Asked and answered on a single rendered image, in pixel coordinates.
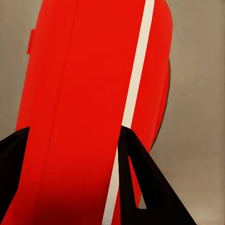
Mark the radio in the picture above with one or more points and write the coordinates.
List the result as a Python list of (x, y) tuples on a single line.
[(94, 66)]

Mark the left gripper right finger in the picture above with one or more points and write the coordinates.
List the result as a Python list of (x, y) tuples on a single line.
[(163, 205)]

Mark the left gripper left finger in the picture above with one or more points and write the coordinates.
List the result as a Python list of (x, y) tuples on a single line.
[(12, 151)]

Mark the coffee table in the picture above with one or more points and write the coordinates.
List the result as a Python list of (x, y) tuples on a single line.
[(190, 146)]

